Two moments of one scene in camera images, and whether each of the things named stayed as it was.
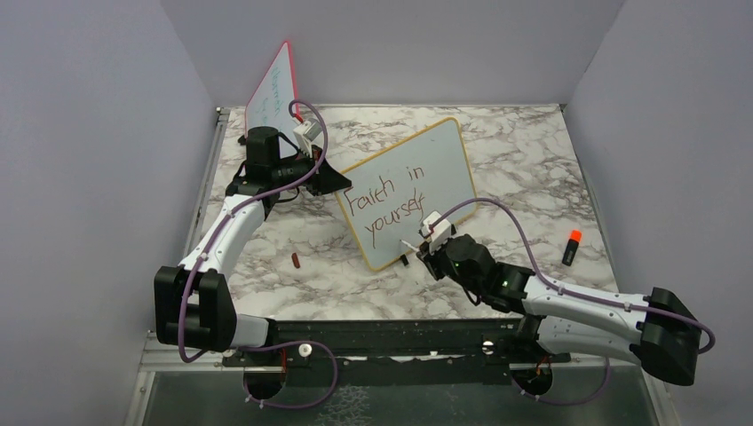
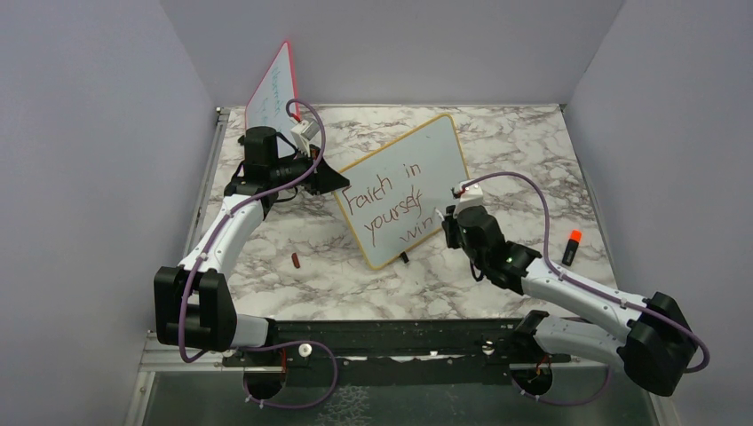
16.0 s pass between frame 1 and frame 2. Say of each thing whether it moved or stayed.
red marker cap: stayed
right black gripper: moved
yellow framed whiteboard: stayed
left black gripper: stayed
